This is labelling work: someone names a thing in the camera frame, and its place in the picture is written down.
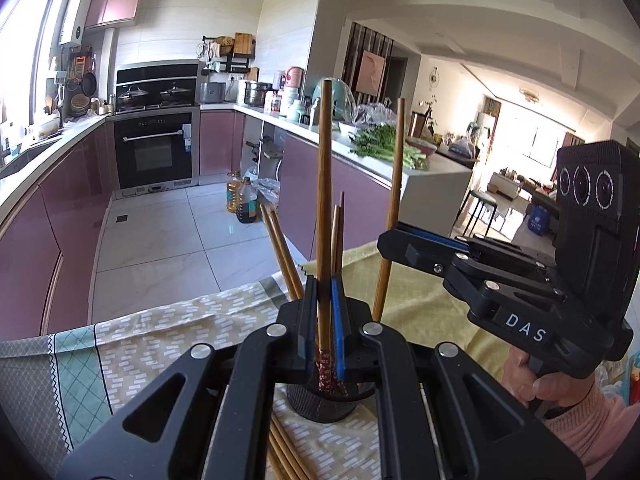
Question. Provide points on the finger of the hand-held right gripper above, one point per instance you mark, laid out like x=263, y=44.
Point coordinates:
x=415, y=252
x=435, y=236

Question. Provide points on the dark filled plastic bag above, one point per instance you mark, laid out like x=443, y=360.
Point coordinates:
x=462, y=145

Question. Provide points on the person's right hand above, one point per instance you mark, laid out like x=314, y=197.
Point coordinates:
x=525, y=382

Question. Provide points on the pink wall art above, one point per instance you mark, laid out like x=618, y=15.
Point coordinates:
x=372, y=72

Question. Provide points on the round dark stool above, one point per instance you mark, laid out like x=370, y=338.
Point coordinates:
x=482, y=197

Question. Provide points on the metal flask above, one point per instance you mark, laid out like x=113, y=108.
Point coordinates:
x=315, y=110

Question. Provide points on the yellow-green tablecloth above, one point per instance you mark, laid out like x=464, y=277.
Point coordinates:
x=425, y=305

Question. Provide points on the round woven basket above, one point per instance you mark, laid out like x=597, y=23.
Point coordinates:
x=80, y=105

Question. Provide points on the small white appliance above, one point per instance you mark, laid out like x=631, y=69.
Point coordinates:
x=278, y=80

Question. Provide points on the brown tumbler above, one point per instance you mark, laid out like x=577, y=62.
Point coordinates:
x=417, y=124

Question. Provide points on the black mesh utensil holder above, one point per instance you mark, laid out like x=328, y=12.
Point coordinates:
x=320, y=407

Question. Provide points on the kitchen sink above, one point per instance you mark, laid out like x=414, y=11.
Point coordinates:
x=25, y=155

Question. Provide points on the crumpled clear plastic bag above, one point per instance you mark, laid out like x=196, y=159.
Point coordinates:
x=377, y=112

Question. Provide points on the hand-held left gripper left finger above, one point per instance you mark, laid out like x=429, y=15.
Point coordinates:
x=312, y=330

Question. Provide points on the kitchen window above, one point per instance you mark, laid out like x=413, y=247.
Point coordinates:
x=25, y=50

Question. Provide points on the pink wall cabinet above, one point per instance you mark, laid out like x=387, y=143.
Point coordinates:
x=115, y=0

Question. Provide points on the white low cabinet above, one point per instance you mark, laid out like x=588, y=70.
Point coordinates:
x=505, y=185

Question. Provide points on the white refrigerator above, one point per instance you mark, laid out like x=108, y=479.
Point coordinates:
x=482, y=125

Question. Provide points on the narrow pink base cabinet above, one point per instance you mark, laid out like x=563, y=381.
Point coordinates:
x=217, y=142

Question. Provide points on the pink bowl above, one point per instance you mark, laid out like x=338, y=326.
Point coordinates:
x=422, y=146

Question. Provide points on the gold ceiling lamp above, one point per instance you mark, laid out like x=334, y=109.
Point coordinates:
x=530, y=94

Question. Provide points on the pink kitchen peninsula cabinet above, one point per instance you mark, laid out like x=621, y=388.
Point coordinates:
x=350, y=195

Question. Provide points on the bright balcony window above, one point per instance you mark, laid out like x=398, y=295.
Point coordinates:
x=542, y=145

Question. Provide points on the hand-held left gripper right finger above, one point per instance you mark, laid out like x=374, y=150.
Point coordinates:
x=338, y=330

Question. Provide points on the person's right forearm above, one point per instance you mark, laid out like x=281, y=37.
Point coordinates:
x=590, y=435

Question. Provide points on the black wall rack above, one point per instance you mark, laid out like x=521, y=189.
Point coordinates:
x=222, y=67

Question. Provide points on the yellow cooking oil bottle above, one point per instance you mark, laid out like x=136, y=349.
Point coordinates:
x=232, y=192

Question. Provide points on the steel stockpot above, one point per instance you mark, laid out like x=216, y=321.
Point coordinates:
x=255, y=92

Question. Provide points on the black integrated stove oven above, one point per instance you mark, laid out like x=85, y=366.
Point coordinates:
x=155, y=150

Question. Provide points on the dark slatted wood screen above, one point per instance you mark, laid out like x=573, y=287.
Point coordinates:
x=352, y=60

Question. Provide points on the mint green appliance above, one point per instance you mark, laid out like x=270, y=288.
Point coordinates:
x=342, y=97

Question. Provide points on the beige teal patterned tablecloth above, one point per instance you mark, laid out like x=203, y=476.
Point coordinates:
x=150, y=320

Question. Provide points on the dark frying pan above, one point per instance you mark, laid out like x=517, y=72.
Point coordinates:
x=89, y=82

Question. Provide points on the wooden cutting board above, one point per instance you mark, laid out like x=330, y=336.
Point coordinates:
x=243, y=42

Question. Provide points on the bunch of green vegetables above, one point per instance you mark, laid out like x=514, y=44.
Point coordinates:
x=375, y=141

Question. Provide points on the dark cooking oil bottle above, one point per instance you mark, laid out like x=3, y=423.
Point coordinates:
x=247, y=202

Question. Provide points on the blue printed bag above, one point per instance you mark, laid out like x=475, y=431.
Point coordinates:
x=537, y=221

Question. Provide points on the round wall clock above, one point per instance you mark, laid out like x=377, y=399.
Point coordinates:
x=434, y=80

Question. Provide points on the dark pot with glass lid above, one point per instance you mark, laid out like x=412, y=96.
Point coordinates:
x=132, y=94
x=175, y=92

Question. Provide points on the long pink base cabinet run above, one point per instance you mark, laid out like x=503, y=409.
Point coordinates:
x=60, y=220

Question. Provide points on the plastic bag of goods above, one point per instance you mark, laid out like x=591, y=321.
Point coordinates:
x=265, y=187

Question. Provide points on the white water heater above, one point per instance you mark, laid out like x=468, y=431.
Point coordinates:
x=75, y=17

